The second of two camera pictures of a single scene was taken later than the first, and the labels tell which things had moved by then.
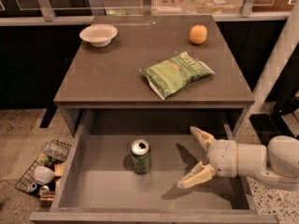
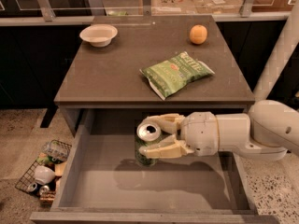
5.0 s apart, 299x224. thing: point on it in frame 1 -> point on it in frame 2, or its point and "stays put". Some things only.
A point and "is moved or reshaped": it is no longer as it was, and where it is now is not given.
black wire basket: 40,179 stays put
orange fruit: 198,34 stays put
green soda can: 140,149 is moved or reshaped
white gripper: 223,157 -> 201,131
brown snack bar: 46,198 stays put
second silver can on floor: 43,189 stays put
